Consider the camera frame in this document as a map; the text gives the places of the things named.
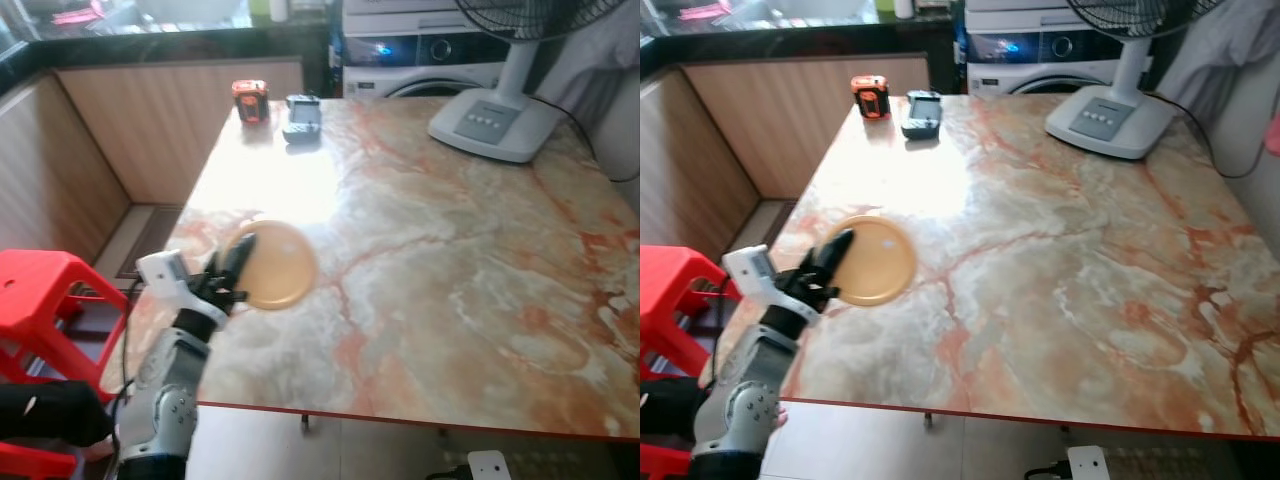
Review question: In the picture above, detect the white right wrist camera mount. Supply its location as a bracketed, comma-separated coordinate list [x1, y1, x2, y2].
[1066, 445, 1112, 480]
[468, 450, 513, 480]

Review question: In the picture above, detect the wooden panel counter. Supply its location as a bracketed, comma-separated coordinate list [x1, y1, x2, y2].
[640, 18, 956, 256]
[0, 20, 331, 266]

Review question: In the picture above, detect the orange and black battery pack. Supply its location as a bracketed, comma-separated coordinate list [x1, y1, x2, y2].
[232, 80, 271, 126]
[851, 75, 892, 121]

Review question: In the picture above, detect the pink item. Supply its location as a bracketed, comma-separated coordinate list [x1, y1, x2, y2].
[675, 2, 732, 24]
[50, 5, 107, 27]

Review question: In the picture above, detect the red plastic stool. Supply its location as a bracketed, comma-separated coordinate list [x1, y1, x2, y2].
[640, 245, 742, 382]
[0, 250, 132, 387]
[0, 441, 78, 480]
[640, 445, 693, 480]

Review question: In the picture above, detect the black fan power cable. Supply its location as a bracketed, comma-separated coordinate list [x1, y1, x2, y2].
[530, 95, 641, 184]
[1150, 92, 1273, 180]

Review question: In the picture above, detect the round orange plate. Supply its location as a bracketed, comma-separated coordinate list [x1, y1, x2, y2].
[228, 220, 319, 311]
[826, 215, 918, 307]

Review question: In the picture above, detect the grey battery charger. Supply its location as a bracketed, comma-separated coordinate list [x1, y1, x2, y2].
[901, 90, 943, 141]
[282, 94, 323, 147]

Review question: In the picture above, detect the person's black clothed limb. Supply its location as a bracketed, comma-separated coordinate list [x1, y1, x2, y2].
[0, 379, 114, 448]
[640, 375, 709, 442]

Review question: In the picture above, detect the grey hanging cloth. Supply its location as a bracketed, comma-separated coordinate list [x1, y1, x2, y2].
[1155, 0, 1280, 101]
[540, 0, 641, 123]

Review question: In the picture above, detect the white standing fan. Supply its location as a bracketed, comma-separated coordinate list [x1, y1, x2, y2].
[428, 0, 629, 164]
[1045, 0, 1227, 161]

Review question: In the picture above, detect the white washing machine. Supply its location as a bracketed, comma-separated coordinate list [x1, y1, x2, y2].
[342, 0, 513, 100]
[965, 0, 1133, 97]

